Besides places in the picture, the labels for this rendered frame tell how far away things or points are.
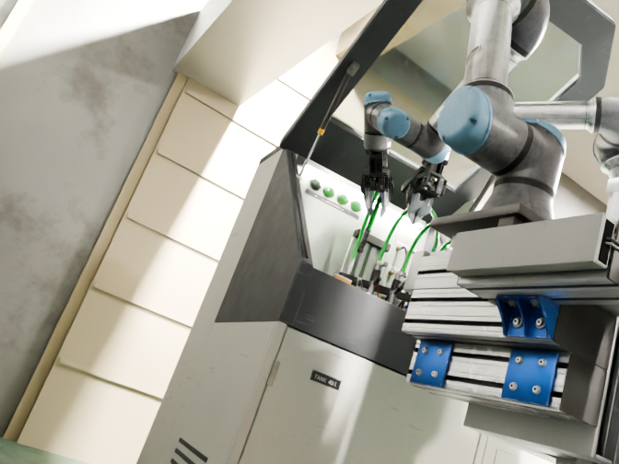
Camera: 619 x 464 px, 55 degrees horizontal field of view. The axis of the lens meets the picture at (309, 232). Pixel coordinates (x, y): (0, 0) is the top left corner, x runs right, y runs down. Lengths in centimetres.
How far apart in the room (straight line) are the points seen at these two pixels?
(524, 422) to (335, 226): 123
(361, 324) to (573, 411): 71
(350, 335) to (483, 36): 77
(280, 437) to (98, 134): 270
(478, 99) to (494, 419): 58
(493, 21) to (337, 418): 98
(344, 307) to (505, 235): 70
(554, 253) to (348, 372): 82
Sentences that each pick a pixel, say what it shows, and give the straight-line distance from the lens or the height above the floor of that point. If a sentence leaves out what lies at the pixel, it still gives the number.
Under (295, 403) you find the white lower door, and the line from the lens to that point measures 149.
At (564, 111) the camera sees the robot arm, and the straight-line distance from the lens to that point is 176.
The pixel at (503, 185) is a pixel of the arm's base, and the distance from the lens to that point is 120.
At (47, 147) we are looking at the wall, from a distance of 377.
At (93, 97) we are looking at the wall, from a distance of 390.
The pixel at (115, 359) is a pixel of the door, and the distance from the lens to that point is 369.
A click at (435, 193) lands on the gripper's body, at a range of 180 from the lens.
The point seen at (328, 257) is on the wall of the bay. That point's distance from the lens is 214.
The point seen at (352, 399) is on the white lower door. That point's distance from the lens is 156.
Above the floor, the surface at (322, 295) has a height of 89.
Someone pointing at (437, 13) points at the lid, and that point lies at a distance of 193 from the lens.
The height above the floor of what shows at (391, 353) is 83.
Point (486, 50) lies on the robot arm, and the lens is 129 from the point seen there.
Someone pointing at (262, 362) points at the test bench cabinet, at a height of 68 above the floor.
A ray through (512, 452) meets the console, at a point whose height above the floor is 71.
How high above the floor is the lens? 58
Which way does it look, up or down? 17 degrees up
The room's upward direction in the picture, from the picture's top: 20 degrees clockwise
